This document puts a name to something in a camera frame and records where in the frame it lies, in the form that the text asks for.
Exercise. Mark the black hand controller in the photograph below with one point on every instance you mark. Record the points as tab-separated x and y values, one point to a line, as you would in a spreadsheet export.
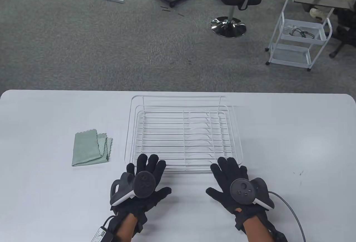
143	185
242	192

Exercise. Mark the black zip ties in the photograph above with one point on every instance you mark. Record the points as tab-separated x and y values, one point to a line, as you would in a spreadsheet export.
165	9

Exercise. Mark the person's right hand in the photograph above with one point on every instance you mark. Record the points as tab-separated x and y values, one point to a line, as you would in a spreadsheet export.
230	169

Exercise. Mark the person's right forearm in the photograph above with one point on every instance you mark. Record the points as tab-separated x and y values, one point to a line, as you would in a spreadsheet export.
258	232

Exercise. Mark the black pack with white label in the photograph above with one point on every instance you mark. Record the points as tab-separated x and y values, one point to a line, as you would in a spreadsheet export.
102	234

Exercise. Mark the person's left hand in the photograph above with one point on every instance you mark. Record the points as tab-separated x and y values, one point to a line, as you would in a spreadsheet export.
148	167

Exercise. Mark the person's left forearm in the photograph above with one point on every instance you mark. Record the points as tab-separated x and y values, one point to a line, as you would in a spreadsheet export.
126	229

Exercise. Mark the green fish scale cleaning cloth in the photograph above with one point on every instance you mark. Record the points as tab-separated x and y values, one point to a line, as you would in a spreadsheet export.
86	150

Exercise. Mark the black chair leg base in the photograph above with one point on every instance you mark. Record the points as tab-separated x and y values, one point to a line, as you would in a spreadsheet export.
343	34

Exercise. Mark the white rolling cart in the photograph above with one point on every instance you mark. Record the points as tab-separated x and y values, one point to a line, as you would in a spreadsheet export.
292	54

